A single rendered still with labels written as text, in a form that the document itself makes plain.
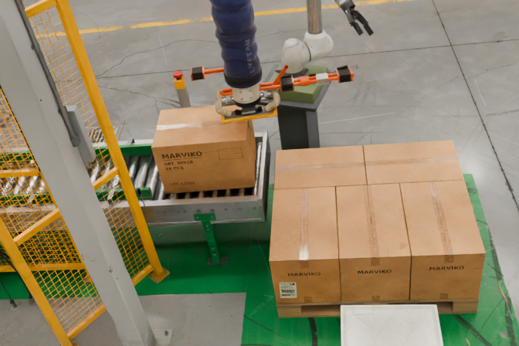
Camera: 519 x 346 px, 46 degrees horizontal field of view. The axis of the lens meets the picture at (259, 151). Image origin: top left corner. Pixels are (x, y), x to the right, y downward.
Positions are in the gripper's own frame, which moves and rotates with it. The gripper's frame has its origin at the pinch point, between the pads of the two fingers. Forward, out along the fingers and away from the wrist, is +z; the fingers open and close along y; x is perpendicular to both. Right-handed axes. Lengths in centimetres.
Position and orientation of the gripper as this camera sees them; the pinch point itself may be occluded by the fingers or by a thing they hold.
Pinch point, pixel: (365, 32)
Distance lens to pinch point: 355.7
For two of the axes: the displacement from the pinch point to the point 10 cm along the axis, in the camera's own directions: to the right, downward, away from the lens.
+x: 6.5, -5.2, -5.5
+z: 5.0, 8.4, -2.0
